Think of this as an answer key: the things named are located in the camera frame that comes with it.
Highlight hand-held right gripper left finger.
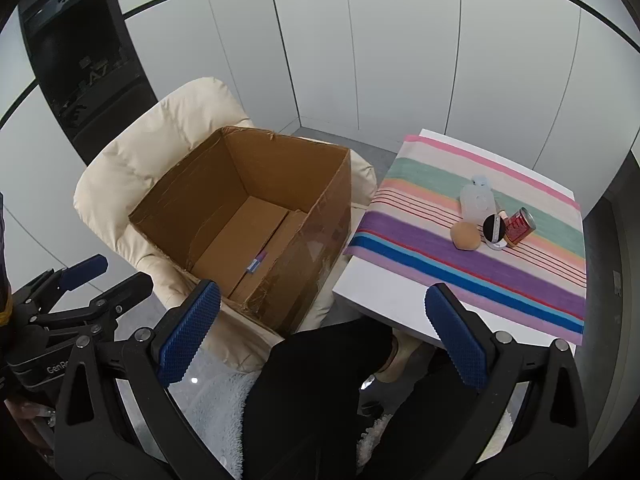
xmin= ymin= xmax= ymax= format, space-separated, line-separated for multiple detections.
xmin=52 ymin=280 xmax=226 ymax=480

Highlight person's black trousers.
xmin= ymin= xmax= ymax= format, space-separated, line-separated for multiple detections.
xmin=240 ymin=316 xmax=512 ymax=480

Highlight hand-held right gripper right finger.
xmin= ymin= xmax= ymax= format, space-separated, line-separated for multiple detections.
xmin=424 ymin=282 xmax=592 ymax=480

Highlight black display cabinet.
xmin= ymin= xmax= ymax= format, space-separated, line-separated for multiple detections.
xmin=17 ymin=0 xmax=159 ymax=163

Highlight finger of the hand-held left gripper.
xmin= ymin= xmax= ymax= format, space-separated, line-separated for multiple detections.
xmin=12 ymin=254 xmax=110 ymax=313
xmin=27 ymin=272 xmax=155 ymax=348

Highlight clear plastic container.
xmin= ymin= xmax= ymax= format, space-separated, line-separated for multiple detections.
xmin=459 ymin=174 xmax=497 ymax=224

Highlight person's left hand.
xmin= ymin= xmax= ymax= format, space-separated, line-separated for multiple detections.
xmin=9 ymin=397 xmax=57 ymax=461

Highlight red metal can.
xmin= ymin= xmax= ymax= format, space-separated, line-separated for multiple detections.
xmin=504 ymin=207 xmax=536 ymax=249

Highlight person's beige slipper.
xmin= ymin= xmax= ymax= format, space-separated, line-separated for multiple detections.
xmin=374 ymin=337 xmax=428 ymax=386

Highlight brown cardboard box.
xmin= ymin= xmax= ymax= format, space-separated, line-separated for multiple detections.
xmin=128 ymin=126 xmax=352 ymax=337

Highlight beige makeup sponge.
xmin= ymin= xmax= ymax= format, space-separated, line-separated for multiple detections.
xmin=450 ymin=221 xmax=484 ymax=251

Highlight cream padded jacket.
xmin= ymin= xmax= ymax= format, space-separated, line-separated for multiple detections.
xmin=73 ymin=77 xmax=378 ymax=373

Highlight round white compact case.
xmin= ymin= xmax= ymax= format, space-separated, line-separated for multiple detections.
xmin=481 ymin=212 xmax=510 ymax=252

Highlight striped colourful cloth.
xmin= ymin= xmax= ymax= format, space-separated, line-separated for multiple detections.
xmin=345 ymin=135 xmax=587 ymax=347

